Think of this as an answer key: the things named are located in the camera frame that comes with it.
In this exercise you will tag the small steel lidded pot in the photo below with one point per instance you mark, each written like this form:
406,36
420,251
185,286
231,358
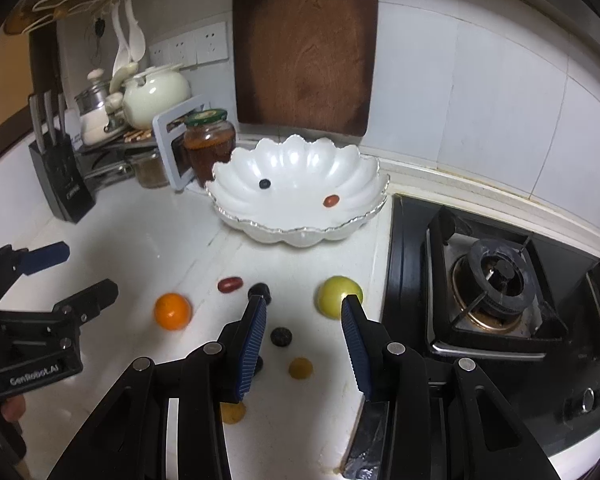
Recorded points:
93,97

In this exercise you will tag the glass jar green lid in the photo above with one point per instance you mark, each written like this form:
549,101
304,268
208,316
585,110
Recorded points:
209,138

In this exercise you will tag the black gas stove top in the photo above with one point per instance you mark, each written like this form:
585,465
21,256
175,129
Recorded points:
485,361

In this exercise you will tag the tan longan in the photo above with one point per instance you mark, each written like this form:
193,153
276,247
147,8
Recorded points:
232,413
300,368

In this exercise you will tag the white hanging spoon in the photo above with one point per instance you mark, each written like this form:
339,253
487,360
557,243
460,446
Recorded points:
137,40

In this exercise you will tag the green round fruit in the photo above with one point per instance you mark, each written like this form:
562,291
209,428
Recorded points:
331,293

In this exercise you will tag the person's left hand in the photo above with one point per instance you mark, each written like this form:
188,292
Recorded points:
14,408

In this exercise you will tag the orange mandarin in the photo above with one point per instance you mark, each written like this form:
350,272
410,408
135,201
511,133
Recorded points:
172,311

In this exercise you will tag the small glass spice jar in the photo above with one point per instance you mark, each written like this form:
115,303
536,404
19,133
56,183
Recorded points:
148,169

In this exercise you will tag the white scalloped fruit bowl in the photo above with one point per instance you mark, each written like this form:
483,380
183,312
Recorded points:
302,174

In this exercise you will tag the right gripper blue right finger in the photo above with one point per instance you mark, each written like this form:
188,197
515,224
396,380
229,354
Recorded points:
366,341

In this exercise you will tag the brown wooden cutting board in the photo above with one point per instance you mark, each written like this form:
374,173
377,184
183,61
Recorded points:
305,63

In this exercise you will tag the black knife block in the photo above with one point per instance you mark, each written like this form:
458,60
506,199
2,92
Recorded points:
54,161

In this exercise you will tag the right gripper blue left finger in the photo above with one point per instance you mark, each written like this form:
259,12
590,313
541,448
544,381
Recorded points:
241,341

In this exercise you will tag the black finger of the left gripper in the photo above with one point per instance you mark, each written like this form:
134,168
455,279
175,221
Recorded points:
89,302

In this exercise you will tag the dark plum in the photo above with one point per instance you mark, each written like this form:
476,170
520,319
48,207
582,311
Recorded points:
259,366
261,290

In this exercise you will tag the cream ceramic pot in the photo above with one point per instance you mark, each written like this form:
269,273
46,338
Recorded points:
152,92

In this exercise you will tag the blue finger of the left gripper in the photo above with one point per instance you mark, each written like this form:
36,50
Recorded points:
37,260

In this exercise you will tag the white wall power outlets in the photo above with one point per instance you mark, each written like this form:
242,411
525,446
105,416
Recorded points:
204,45

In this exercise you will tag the white plastic rack frame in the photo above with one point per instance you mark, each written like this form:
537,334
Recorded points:
169,130

